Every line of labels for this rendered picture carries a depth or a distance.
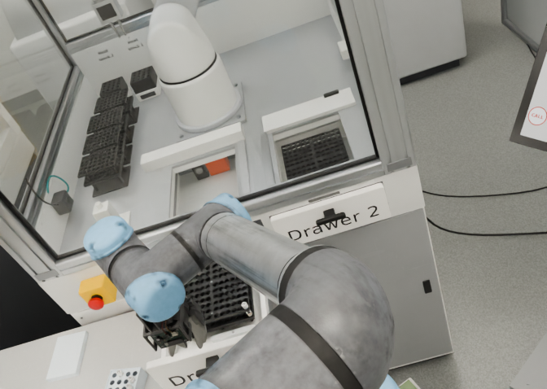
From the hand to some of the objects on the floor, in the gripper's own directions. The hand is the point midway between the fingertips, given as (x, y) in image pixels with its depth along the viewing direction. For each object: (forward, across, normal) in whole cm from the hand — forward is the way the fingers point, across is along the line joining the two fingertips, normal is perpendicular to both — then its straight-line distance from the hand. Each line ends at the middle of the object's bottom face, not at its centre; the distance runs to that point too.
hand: (192, 337), depth 111 cm
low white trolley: (+100, -40, +3) cm, 108 cm away
